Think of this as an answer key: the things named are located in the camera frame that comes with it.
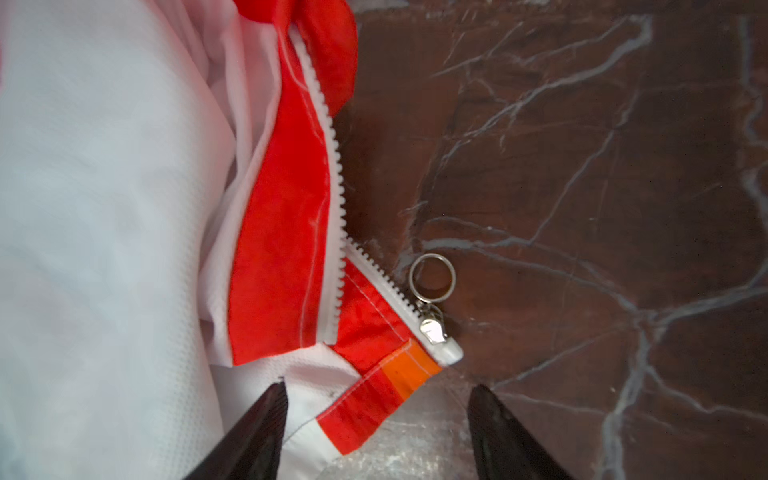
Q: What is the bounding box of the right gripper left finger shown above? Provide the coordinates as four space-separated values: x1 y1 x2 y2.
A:
185 382 289 480

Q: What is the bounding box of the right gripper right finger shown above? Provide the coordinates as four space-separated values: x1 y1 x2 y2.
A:
467 385 573 480

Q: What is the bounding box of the metal zipper pull ring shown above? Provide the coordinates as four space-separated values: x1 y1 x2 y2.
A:
408 252 458 346

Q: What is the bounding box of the white red rainbow jacket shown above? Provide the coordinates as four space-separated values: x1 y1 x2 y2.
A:
1 1 463 479

